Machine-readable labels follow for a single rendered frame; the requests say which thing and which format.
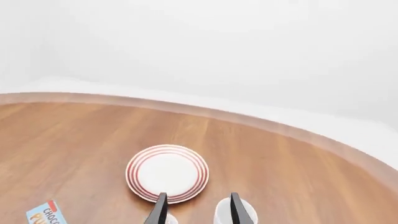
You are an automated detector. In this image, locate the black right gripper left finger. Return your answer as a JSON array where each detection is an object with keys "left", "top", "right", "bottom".
[{"left": 145, "top": 192, "right": 169, "bottom": 224}]

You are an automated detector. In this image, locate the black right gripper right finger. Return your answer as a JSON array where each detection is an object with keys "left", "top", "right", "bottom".
[{"left": 230, "top": 192, "right": 251, "bottom": 224}]

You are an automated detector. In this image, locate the white plate with red rings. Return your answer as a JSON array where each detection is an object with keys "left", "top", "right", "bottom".
[{"left": 125, "top": 144, "right": 210, "bottom": 205}]

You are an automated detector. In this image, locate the blue chocolate pudding box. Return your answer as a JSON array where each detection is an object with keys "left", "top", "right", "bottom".
[{"left": 25, "top": 199, "right": 68, "bottom": 224}]

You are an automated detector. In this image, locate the white mug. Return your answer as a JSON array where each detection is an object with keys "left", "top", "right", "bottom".
[{"left": 213, "top": 197, "right": 259, "bottom": 224}]

